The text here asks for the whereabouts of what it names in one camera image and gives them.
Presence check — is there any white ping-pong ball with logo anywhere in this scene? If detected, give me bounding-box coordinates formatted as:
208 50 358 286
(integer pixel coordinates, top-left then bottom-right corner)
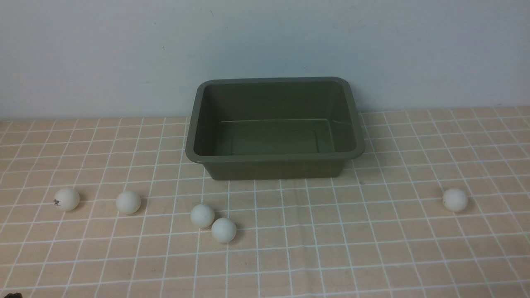
53 188 81 211

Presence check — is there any olive green plastic bin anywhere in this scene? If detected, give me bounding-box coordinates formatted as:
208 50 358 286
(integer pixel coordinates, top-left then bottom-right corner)
185 76 365 180

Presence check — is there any checkered peach tablecloth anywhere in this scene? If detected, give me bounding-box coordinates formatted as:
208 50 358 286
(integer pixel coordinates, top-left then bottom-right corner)
0 106 530 298

